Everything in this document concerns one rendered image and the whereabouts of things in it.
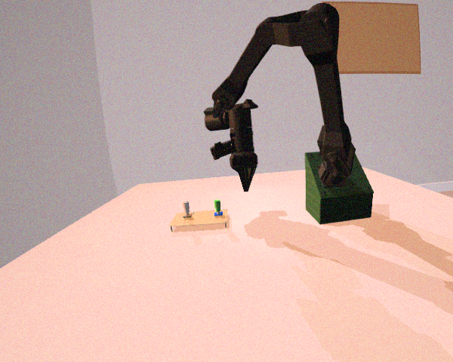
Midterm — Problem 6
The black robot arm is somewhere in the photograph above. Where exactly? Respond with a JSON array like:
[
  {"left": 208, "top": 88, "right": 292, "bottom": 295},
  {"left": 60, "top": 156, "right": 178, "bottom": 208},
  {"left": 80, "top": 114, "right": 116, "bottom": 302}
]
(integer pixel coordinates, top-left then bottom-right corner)
[{"left": 204, "top": 2, "right": 356, "bottom": 187}]

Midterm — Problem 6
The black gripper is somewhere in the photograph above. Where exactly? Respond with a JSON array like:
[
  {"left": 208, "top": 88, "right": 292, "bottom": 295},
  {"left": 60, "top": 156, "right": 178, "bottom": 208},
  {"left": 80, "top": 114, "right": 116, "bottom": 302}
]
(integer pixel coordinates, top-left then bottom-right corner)
[{"left": 230, "top": 127, "right": 258, "bottom": 192}]

